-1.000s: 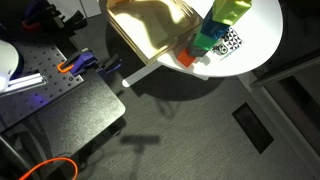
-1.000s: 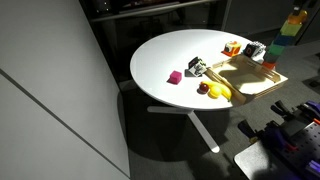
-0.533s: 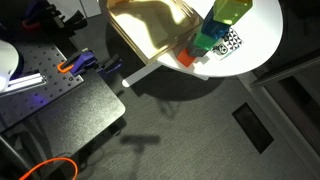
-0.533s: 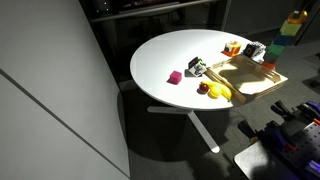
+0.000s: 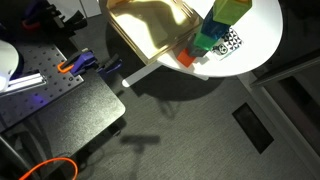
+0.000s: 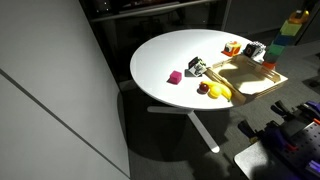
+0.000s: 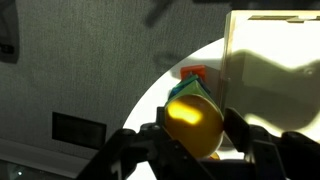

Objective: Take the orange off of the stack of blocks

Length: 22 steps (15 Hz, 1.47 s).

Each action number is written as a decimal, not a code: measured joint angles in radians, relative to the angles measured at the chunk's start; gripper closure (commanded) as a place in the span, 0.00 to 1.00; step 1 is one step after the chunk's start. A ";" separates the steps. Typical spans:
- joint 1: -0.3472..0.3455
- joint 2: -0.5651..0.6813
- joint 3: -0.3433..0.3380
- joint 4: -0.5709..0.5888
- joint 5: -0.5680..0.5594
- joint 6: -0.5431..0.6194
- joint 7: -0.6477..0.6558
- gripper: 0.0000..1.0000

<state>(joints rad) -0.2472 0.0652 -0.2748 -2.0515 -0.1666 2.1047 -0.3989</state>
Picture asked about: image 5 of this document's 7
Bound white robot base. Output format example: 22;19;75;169
0;39;21;93

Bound white table base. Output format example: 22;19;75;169
121;59;210;89

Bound orange block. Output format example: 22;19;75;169
176;48;197;69

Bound grey block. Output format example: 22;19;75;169
186;41;210;59

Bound dark blue clamp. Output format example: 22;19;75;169
96;53;124;75

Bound wooden tray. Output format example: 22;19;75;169
105;0;205;66

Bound green block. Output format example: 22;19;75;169
192;30;221;52

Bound black white patterned marker card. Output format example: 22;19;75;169
210;27;245;62

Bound blue block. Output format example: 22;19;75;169
199;9;232;39

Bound black floor hatch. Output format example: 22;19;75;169
231;102;275;155

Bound yellow-green block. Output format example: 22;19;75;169
212;0;253;27

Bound perforated metal breadboard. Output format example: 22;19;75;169
0;43;85;132

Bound aluminium extrusion bar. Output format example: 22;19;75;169
0;72;48;98

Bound purple black clamp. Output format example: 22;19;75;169
21;0;88;35

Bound purple clamp with orange handle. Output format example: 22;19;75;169
56;49;100;77

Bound orange cable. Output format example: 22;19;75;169
18;156;79;180

